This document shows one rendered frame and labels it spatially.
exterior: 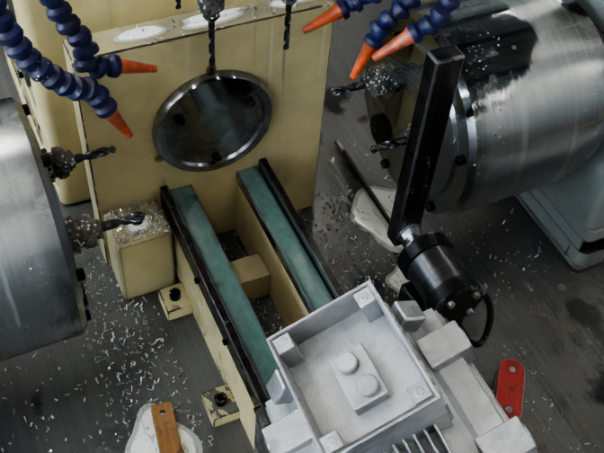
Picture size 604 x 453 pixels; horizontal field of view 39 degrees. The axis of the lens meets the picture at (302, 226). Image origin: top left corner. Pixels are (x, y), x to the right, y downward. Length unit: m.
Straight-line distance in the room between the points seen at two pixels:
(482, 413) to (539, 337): 0.43
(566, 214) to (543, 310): 0.13
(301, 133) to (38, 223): 0.43
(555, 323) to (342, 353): 0.52
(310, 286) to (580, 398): 0.37
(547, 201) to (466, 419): 0.56
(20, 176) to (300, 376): 0.30
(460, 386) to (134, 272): 0.49
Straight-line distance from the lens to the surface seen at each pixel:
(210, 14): 0.78
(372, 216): 1.23
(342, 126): 1.35
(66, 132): 1.14
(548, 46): 0.98
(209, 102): 1.00
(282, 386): 0.76
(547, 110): 0.97
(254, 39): 0.98
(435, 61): 0.77
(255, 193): 1.08
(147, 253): 1.07
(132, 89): 0.96
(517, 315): 1.17
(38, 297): 0.81
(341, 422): 0.71
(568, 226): 1.21
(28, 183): 0.79
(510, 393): 1.08
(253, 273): 1.09
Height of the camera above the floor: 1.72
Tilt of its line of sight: 50 degrees down
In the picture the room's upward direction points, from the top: 6 degrees clockwise
